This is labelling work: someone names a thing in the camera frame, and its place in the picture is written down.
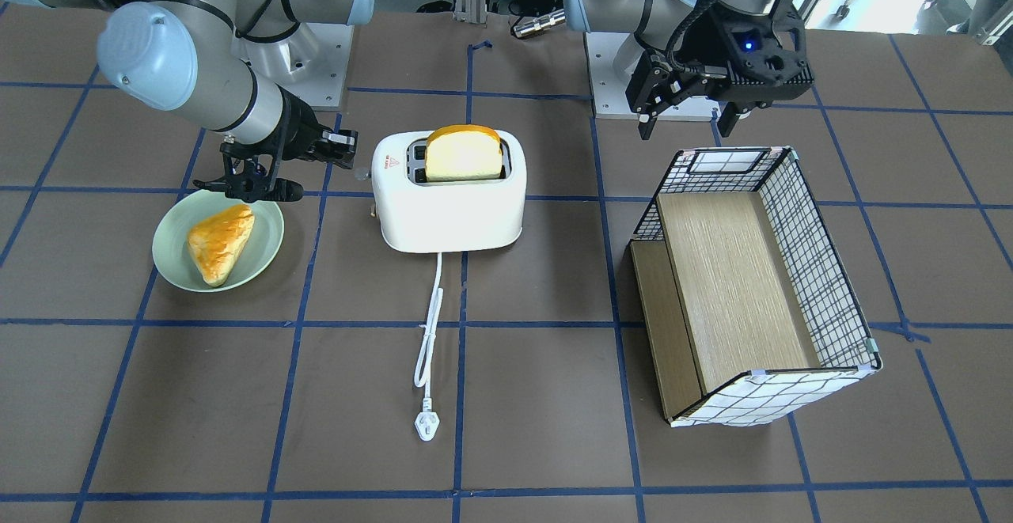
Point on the light green plate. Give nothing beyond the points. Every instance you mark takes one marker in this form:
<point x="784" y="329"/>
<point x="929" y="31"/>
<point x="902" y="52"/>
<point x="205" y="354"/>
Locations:
<point x="174" y="262"/>

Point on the checkered basket with wooden shelf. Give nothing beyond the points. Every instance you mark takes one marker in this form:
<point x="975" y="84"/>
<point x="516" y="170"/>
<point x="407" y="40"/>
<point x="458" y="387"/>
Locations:
<point x="749" y="311"/>

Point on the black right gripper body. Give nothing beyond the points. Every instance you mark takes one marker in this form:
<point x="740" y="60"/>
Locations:
<point x="298" y="130"/>

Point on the silver metal cylinder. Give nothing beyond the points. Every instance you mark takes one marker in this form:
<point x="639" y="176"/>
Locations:
<point x="527" y="27"/>

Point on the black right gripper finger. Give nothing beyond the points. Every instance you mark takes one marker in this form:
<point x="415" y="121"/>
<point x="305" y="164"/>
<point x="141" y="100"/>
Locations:
<point x="284" y="191"/>
<point x="339" y="148"/>

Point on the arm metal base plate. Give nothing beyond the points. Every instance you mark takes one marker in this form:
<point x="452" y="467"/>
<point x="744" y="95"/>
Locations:
<point x="611" y="58"/>
<point x="324" y="72"/>

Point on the triangular golden pastry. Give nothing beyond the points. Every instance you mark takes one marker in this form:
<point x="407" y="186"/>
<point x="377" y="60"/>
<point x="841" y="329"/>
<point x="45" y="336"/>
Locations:
<point x="216" y="243"/>

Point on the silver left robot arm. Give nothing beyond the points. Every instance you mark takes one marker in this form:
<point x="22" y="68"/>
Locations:
<point x="656" y="25"/>

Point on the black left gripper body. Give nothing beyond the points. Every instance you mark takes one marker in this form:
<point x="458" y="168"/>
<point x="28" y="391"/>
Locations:
<point x="715" y="47"/>

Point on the white toaster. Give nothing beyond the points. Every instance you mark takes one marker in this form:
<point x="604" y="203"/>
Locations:
<point x="418" y="216"/>

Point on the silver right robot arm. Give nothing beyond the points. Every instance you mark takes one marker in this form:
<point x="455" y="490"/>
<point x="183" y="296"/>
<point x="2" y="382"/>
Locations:
<point x="228" y="65"/>

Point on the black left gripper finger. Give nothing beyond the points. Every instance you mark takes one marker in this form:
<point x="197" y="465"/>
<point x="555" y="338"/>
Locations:
<point x="729" y="118"/>
<point x="646" y="125"/>

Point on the yellow bread slice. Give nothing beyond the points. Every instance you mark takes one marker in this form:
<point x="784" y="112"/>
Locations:
<point x="463" y="152"/>

